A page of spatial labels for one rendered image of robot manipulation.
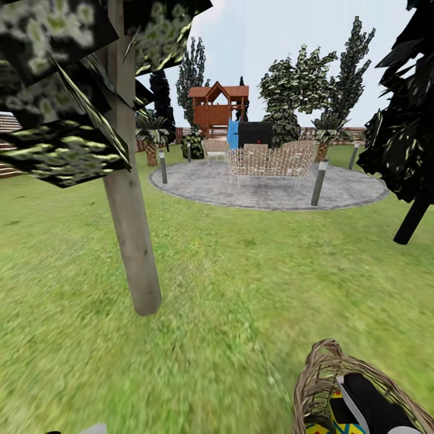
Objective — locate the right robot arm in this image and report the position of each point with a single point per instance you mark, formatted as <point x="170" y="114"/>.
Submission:
<point x="361" y="403"/>

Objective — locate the wicker basket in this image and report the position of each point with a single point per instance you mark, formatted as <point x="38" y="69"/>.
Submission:
<point x="310" y="384"/>

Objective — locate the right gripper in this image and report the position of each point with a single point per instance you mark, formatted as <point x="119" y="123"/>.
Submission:
<point x="342" y="412"/>

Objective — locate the charcoal grill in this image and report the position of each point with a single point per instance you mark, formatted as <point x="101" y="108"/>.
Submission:
<point x="254" y="132"/>

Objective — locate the bush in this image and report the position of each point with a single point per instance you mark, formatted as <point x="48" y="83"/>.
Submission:
<point x="196" y="148"/>
<point x="149" y="129"/>
<point x="284" y="120"/>
<point x="328" y="128"/>

